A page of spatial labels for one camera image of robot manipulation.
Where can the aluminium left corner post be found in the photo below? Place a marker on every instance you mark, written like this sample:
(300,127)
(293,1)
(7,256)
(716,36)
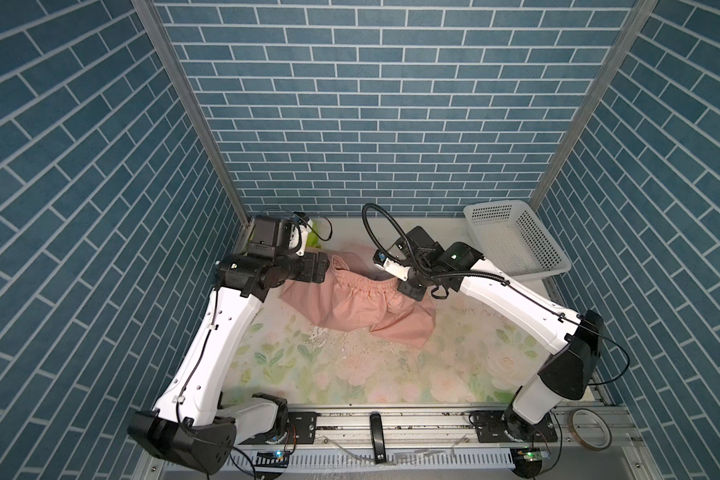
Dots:
(157,33)

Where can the aluminium right corner post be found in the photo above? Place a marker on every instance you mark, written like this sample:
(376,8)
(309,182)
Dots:
(633,24)

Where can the left green circuit board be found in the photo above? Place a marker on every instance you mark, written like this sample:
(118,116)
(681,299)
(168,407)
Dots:
(270,465)

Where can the green circuit board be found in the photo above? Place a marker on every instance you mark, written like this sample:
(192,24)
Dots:
(528,462)
(270,465)

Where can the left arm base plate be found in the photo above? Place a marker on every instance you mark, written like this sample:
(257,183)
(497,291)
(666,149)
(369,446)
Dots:
(299,429)

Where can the black handle on rail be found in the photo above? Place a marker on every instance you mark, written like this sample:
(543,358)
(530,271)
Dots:
(377,438)

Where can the aluminium corner post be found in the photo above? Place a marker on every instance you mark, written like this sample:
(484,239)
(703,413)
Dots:
(633,24)
(157,33)

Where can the clear tape roll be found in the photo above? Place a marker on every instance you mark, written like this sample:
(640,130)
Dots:
(589,429)

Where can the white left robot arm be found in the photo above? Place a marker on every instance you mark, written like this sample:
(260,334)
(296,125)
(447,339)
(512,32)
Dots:
(188,425)

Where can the pink shorts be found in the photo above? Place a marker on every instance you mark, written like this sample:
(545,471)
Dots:
(356,296)

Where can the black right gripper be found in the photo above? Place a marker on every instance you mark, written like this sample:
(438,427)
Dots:
(411,293)

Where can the lime green shorts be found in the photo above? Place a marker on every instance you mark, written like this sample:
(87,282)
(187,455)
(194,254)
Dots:
(313,238)

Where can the white plastic basket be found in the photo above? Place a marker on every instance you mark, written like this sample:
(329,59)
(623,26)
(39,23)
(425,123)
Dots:
(511,235)

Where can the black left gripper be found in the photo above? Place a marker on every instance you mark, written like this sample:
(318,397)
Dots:
(307,273)

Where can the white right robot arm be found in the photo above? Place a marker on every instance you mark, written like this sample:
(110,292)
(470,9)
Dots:
(573,340)

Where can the right green circuit board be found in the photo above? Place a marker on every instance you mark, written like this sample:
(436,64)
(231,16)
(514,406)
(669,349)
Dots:
(528,462)

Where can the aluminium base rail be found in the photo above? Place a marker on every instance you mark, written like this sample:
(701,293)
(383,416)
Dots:
(438,442)

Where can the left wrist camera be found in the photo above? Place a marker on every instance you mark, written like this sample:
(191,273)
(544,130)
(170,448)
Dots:
(305,227)

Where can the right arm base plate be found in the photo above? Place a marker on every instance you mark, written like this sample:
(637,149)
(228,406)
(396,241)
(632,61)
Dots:
(494,426)

